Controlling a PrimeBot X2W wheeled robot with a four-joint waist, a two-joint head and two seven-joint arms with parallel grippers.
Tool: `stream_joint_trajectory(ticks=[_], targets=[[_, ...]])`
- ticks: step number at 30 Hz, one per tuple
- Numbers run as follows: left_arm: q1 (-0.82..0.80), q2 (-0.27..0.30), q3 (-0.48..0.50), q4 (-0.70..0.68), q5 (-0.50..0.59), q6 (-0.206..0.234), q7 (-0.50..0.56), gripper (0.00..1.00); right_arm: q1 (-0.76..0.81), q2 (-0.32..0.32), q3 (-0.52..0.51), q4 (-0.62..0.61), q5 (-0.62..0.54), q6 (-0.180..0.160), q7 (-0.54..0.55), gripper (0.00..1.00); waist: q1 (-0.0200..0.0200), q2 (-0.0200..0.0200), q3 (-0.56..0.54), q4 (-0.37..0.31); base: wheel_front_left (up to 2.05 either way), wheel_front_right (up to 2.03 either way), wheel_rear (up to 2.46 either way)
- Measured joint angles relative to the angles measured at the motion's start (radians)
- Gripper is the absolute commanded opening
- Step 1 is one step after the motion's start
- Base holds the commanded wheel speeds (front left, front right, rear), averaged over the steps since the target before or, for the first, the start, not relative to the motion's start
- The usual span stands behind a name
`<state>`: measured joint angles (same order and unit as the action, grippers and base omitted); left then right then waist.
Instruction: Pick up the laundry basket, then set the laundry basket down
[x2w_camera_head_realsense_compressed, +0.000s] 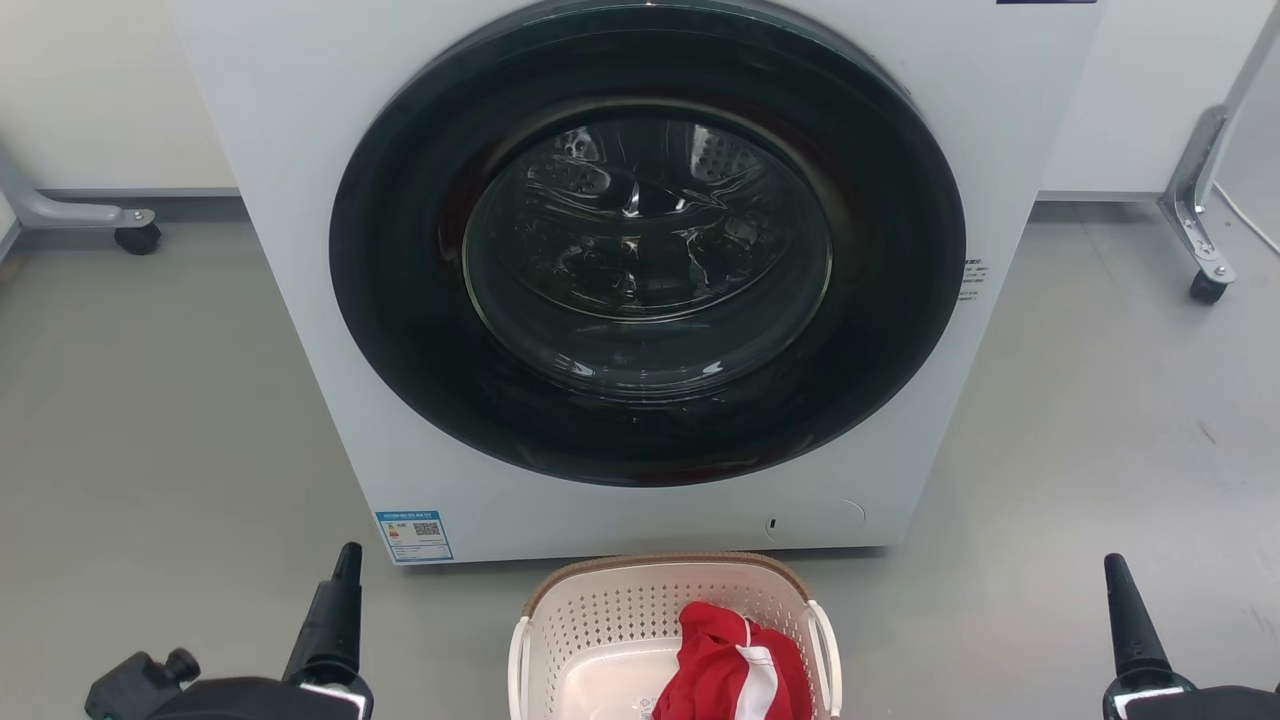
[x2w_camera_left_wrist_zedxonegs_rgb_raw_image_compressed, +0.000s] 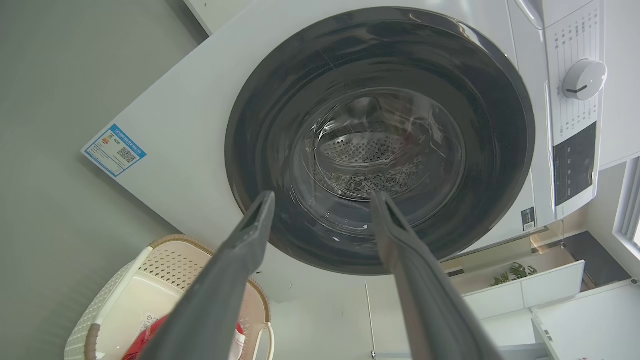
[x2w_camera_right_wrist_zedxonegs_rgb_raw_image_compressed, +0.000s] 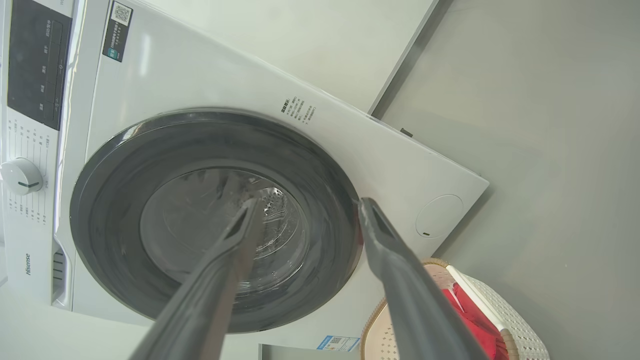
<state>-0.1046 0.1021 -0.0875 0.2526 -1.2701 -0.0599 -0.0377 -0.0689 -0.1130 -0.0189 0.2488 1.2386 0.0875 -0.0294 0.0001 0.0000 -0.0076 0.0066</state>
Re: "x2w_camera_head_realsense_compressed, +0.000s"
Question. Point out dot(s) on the black caster wheel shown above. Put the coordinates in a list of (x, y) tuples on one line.
[(1207, 288), (138, 238)]

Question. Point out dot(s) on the red and white garment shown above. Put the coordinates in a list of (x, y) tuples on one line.
[(715, 670)]

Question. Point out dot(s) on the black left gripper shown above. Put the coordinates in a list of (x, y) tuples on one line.
[(250, 700)]

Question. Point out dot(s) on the grey metal frame leg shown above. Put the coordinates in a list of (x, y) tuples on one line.
[(60, 210), (1200, 180)]

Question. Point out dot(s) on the white front-load washing machine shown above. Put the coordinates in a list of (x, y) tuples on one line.
[(1000, 120)]

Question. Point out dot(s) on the black round washer door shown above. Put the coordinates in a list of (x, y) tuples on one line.
[(420, 300)]

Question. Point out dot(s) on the cream perforated laundry basket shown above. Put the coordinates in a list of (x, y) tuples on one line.
[(610, 610)]

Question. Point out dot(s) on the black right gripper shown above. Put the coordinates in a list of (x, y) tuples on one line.
[(1200, 702)]

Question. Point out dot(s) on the small printed text sticker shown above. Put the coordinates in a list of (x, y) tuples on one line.
[(972, 282)]

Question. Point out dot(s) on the blue energy label sticker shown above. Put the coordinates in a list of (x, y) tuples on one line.
[(414, 536)]

